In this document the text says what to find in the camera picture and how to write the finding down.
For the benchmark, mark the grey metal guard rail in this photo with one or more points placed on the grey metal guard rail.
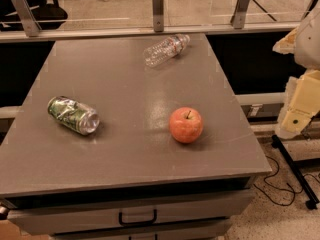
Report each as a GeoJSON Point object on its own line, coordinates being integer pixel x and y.
{"type": "Point", "coordinates": [54, 35]}

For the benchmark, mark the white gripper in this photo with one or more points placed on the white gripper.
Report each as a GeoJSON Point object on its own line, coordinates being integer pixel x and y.
{"type": "Point", "coordinates": [309, 44]}

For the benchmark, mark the black office chair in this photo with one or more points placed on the black office chair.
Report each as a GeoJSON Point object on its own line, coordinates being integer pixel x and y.
{"type": "Point", "coordinates": [47, 13]}

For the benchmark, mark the right metal rail bracket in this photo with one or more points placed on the right metal rail bracket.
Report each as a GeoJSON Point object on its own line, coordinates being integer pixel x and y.
{"type": "Point", "coordinates": [239, 16]}

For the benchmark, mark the metal rail bracket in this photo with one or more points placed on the metal rail bracket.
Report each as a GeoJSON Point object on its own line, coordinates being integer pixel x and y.
{"type": "Point", "coordinates": [29, 24]}
{"type": "Point", "coordinates": [158, 15]}
{"type": "Point", "coordinates": [239, 16]}

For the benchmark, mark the grey cabinet drawer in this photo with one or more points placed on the grey cabinet drawer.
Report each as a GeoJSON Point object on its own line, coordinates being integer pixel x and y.
{"type": "Point", "coordinates": [105, 215]}

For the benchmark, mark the red apple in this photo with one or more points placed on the red apple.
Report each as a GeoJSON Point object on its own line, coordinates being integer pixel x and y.
{"type": "Point", "coordinates": [185, 125]}

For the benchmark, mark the black drawer handle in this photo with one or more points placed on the black drawer handle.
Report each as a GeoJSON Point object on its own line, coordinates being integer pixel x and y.
{"type": "Point", "coordinates": [138, 219]}

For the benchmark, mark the left metal rail bracket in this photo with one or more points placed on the left metal rail bracket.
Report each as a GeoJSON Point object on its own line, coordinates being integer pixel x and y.
{"type": "Point", "coordinates": [29, 24]}

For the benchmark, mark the clear plastic water bottle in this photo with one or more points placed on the clear plastic water bottle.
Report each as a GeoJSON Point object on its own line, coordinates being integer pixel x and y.
{"type": "Point", "coordinates": [166, 49]}

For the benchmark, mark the black stand leg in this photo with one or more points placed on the black stand leg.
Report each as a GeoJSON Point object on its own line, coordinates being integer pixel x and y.
{"type": "Point", "coordinates": [295, 166]}

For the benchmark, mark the middle metal rail bracket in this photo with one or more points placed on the middle metal rail bracket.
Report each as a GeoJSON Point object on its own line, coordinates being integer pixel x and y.
{"type": "Point", "coordinates": [158, 15]}

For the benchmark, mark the crushed green soda can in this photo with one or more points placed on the crushed green soda can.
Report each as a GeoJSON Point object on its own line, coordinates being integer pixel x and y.
{"type": "Point", "coordinates": [74, 115]}

